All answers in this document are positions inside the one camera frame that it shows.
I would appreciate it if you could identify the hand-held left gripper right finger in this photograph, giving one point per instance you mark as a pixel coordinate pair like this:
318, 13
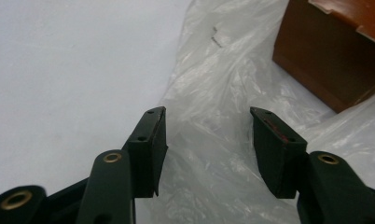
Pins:
280, 161

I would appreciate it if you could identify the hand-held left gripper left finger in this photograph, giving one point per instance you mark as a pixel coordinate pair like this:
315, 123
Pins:
146, 155

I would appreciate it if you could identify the clear plastic bag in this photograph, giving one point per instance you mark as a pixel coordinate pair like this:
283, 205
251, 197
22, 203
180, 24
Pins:
213, 77

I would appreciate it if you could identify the plastic storage bin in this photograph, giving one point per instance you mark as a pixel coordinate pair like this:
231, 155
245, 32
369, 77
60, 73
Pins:
316, 56

